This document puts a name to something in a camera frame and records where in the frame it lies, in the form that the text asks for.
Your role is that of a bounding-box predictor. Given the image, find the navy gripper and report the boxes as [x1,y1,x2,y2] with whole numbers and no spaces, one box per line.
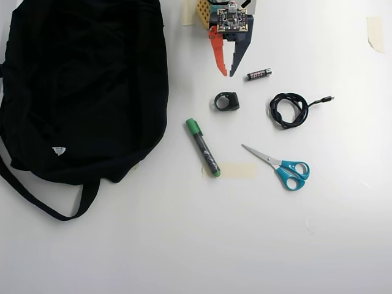
[208,15,255,78]

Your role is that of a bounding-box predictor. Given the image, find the wide beige masking tape strip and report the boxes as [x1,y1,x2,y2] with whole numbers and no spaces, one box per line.
[201,162,257,179]

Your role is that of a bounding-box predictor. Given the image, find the black AA battery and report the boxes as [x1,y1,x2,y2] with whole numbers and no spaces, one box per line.
[246,69,273,82]

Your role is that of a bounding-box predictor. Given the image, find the bare camera circuit board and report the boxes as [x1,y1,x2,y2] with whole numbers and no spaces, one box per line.
[216,7,248,33]

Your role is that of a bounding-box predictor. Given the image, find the teal handled scissors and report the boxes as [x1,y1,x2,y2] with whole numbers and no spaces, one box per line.
[241,143,311,192]

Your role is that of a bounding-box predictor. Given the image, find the green capped black marker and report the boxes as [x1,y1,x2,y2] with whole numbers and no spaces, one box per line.
[185,118,221,178]

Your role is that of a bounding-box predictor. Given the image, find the black plastic ring clamp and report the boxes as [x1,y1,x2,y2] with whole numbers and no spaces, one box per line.
[213,91,240,113]

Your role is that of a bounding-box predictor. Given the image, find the black fabric bag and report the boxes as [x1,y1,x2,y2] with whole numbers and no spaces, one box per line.
[0,0,170,222]

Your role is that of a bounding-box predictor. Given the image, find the coiled black USB cable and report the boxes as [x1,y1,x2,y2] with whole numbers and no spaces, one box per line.
[268,92,335,130]

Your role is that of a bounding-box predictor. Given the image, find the torn beige masking tape strip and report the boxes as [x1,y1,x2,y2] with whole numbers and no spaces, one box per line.
[366,16,385,55]

